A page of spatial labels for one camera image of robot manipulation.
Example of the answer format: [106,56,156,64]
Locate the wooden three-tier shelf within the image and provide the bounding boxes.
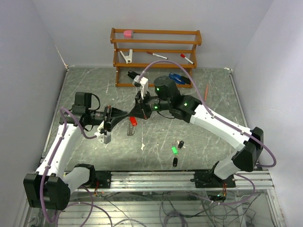
[110,28,202,87]

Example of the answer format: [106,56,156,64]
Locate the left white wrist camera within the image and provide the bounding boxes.
[94,121,111,144]

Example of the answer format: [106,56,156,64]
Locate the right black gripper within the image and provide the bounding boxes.
[128,89,171,120]

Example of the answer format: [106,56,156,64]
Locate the pink eraser block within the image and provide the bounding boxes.
[123,30,134,39]

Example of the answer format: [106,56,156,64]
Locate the green key tag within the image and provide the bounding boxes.
[171,146,178,156]

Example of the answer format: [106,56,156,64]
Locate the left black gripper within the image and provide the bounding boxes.
[86,105,129,132]

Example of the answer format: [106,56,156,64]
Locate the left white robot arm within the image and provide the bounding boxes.
[23,92,128,210]

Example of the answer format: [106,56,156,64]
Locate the aluminium mounting rail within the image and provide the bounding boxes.
[25,169,275,191]

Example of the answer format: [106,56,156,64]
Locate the metal disc with keyrings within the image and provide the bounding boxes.
[127,120,135,137]

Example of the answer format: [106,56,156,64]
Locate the black key tag upper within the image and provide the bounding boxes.
[178,140,184,149]

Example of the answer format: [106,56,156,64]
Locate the black stapler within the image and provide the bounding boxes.
[127,70,140,80]

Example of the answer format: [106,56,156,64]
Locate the purple cable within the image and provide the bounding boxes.
[38,106,113,227]
[138,60,277,206]

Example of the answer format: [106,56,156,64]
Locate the white plastic clip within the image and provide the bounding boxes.
[119,49,133,64]

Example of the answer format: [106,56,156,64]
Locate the red key tag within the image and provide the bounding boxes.
[129,117,137,127]

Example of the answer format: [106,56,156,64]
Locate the red-capped marker right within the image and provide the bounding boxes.
[180,53,194,64]

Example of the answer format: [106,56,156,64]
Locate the red-capped marker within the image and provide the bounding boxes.
[146,51,168,60]
[180,53,194,64]

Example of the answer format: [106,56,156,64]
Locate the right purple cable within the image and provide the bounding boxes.
[138,60,277,206]

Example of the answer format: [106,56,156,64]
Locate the red-capped marker left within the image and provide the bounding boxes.
[146,51,168,60]

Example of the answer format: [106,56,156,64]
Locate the blue stapler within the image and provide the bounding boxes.
[169,72,191,85]

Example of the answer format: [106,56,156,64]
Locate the orange pencil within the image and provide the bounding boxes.
[204,84,209,101]

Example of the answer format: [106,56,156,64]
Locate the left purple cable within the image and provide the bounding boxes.
[38,106,113,227]

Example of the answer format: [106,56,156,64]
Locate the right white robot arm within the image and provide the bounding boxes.
[129,75,264,187]

